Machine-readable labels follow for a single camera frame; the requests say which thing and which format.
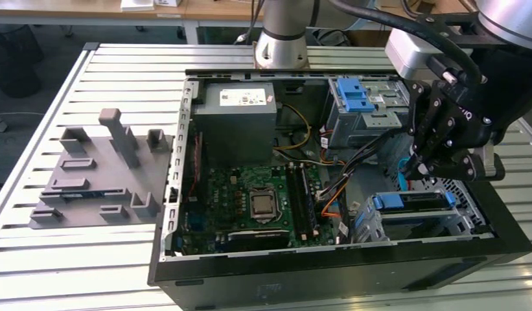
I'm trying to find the grey parts rack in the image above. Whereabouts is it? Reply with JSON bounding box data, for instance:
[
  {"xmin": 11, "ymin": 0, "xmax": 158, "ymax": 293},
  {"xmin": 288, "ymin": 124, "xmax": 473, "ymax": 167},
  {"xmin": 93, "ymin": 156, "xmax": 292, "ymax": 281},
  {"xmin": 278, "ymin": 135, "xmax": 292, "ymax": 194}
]
[{"xmin": 27, "ymin": 108, "xmax": 176, "ymax": 231}]

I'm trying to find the yellow wire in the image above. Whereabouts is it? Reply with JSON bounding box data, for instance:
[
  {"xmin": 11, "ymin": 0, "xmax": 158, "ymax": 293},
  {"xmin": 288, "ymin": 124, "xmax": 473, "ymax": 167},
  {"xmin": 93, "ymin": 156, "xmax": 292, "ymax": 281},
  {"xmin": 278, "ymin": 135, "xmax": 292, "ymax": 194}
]
[{"xmin": 274, "ymin": 102, "xmax": 313, "ymax": 152}]

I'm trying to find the blue wire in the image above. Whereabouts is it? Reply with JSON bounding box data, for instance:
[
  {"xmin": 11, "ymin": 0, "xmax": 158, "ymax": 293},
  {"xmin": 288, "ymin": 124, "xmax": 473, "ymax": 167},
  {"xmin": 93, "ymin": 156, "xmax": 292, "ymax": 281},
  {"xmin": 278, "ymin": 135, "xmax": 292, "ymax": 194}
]
[{"xmin": 396, "ymin": 157, "xmax": 413, "ymax": 192}]

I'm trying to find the black camera bracket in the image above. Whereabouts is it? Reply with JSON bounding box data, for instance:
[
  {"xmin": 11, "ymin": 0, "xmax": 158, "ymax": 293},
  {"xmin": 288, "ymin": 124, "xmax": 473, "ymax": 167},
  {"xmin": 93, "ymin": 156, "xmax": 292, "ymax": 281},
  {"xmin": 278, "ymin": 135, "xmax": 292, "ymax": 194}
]
[{"xmin": 415, "ymin": 12, "xmax": 483, "ymax": 46}]

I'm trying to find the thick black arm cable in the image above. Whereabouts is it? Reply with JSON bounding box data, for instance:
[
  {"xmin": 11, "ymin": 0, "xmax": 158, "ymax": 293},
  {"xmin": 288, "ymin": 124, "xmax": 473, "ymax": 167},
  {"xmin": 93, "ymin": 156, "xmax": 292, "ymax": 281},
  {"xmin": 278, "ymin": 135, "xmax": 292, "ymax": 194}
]
[{"xmin": 330, "ymin": 0, "xmax": 487, "ymax": 85}]

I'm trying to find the grey power supply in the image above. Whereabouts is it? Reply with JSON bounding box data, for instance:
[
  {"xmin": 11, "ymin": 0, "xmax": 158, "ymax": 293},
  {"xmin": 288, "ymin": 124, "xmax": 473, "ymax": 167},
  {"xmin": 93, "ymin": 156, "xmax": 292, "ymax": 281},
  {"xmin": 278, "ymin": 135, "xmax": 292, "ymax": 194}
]
[{"xmin": 192, "ymin": 80, "xmax": 278, "ymax": 166}]

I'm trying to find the black wire bundle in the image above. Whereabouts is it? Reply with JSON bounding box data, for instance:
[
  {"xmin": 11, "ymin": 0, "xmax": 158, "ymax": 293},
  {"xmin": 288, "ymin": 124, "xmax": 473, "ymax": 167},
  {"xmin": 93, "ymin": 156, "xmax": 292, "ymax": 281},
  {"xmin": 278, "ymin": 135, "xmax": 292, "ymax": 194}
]
[{"xmin": 321, "ymin": 129, "xmax": 416, "ymax": 195}]

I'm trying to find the green motherboard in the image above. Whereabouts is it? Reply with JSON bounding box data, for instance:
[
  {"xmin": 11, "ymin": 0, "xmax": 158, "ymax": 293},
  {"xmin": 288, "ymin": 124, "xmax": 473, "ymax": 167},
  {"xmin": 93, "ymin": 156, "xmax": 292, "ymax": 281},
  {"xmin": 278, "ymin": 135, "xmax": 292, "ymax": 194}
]
[{"xmin": 178, "ymin": 163, "xmax": 336, "ymax": 253}]

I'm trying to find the long wooden desk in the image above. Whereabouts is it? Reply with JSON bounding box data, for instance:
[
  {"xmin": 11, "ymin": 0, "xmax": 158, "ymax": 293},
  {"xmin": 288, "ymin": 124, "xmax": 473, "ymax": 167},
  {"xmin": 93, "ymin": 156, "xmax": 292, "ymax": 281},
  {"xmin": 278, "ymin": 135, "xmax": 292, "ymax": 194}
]
[{"xmin": 0, "ymin": 0, "xmax": 266, "ymax": 45}]

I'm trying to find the red wire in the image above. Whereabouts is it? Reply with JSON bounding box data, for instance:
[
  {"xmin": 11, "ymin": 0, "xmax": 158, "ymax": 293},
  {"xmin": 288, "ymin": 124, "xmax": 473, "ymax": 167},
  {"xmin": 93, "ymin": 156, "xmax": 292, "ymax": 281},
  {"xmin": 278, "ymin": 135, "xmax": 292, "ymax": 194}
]
[{"xmin": 188, "ymin": 132, "xmax": 205, "ymax": 203}]

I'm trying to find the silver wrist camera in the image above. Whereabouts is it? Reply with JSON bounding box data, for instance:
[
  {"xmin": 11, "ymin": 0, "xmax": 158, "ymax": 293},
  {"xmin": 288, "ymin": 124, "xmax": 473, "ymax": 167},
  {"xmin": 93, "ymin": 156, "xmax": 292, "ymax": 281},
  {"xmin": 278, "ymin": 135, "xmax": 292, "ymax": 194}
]
[{"xmin": 384, "ymin": 29, "xmax": 448, "ymax": 80}]

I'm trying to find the orange wire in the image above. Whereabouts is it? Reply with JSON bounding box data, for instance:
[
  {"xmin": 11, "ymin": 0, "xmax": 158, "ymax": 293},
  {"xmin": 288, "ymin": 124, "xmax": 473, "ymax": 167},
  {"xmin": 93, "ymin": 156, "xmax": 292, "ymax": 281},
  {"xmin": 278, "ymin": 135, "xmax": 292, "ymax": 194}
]
[{"xmin": 321, "ymin": 186, "xmax": 349, "ymax": 218}]

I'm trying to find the black PC case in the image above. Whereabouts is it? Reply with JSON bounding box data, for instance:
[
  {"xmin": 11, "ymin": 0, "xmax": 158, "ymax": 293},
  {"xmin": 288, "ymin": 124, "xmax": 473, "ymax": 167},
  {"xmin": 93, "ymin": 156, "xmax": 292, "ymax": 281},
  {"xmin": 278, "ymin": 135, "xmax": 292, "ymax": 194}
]
[{"xmin": 146, "ymin": 68, "xmax": 532, "ymax": 311}]

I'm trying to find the hard disk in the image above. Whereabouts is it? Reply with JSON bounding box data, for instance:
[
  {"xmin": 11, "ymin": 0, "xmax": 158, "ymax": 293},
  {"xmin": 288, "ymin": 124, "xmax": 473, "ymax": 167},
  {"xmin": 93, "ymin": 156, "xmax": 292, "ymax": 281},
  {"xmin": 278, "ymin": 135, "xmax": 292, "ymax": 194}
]
[{"xmin": 373, "ymin": 191, "xmax": 455, "ymax": 214}]

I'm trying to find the black graphics card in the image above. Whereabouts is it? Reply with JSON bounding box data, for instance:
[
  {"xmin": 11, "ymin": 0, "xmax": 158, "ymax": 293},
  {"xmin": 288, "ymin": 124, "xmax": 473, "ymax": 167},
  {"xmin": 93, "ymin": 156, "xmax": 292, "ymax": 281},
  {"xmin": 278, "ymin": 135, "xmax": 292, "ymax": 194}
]
[{"xmin": 225, "ymin": 228, "xmax": 290, "ymax": 252}]

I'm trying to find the large white box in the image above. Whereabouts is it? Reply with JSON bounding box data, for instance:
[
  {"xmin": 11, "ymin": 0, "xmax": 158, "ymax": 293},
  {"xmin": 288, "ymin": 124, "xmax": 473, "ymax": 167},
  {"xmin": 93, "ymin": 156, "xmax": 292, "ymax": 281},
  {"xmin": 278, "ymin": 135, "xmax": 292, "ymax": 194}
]
[{"xmin": 121, "ymin": 0, "xmax": 155, "ymax": 12}]

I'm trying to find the RAM stick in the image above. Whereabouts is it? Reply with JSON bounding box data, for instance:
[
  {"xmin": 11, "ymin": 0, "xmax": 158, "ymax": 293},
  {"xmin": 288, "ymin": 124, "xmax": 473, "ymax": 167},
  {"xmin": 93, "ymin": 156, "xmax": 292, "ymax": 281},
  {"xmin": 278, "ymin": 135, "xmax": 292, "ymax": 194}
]
[{"xmin": 301, "ymin": 168, "xmax": 322, "ymax": 239}]

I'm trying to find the black bin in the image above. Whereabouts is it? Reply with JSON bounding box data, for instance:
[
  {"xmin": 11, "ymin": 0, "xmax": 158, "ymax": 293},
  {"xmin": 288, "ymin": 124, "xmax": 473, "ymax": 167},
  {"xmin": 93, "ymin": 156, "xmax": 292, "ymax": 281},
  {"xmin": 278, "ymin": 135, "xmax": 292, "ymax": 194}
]
[{"xmin": 0, "ymin": 24, "xmax": 46, "ymax": 98}]

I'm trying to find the blue plastic latch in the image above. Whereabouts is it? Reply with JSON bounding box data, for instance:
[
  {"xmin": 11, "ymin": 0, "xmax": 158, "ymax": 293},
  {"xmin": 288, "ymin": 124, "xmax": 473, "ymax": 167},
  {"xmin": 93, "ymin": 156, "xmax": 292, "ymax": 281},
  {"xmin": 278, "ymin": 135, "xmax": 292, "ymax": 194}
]
[{"xmin": 335, "ymin": 77, "xmax": 377, "ymax": 113}]

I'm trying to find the CPU socket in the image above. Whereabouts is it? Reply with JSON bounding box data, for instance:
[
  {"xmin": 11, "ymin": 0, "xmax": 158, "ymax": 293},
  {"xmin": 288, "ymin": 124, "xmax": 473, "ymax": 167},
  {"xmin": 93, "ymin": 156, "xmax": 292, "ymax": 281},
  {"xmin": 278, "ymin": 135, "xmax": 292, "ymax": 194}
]
[{"xmin": 246, "ymin": 185, "xmax": 282, "ymax": 225}]

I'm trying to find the silver CPU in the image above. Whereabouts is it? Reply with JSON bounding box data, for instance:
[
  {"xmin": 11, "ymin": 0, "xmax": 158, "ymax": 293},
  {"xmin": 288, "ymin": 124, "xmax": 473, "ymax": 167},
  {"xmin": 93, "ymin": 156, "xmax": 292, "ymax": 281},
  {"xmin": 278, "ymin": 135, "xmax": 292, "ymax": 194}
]
[{"xmin": 250, "ymin": 194, "xmax": 276, "ymax": 216}]

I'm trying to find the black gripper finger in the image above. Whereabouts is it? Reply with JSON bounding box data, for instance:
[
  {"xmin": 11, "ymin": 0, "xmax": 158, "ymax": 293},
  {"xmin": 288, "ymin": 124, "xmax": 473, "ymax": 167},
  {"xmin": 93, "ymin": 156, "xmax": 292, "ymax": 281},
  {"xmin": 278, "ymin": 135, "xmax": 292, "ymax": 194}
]
[
  {"xmin": 404, "ymin": 80, "xmax": 460, "ymax": 181},
  {"xmin": 421, "ymin": 144, "xmax": 507, "ymax": 182}
]

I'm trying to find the metal disk bay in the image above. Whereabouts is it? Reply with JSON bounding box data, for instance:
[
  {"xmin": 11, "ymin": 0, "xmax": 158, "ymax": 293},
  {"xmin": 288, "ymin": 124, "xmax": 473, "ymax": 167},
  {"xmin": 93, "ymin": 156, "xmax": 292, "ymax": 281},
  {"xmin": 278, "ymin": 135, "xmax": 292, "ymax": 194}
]
[{"xmin": 355, "ymin": 189, "xmax": 487, "ymax": 242}]

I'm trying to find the metal optical drive cage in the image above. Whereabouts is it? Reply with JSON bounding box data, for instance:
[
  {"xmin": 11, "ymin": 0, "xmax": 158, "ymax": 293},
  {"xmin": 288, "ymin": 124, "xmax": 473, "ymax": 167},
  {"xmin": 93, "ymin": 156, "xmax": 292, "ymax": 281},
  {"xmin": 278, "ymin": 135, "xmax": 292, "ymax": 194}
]
[{"xmin": 325, "ymin": 77, "xmax": 413, "ymax": 148}]

